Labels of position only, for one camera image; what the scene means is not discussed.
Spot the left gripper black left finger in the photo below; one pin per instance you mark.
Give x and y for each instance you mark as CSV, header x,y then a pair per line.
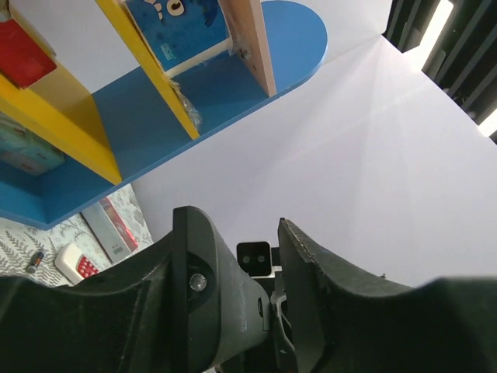
x,y
117,321

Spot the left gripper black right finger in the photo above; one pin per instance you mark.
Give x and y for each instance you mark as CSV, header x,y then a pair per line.
x,y
345,319

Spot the black tv remote control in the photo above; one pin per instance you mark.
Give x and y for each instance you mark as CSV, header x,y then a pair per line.
x,y
218,310

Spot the red toothpaste box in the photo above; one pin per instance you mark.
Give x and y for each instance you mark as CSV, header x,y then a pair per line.
x,y
110,230

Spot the black grey battery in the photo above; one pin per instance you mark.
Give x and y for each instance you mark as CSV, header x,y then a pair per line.
x,y
35,262

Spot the blue and yellow shelf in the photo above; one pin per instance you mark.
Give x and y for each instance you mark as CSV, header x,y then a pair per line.
x,y
130,130

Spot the white soap box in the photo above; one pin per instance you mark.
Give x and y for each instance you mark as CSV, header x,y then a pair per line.
x,y
24,150

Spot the red box on shelf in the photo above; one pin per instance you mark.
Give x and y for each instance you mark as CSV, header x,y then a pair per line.
x,y
23,62

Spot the blue white box on shelf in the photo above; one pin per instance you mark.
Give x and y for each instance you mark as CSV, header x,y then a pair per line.
x,y
181,34

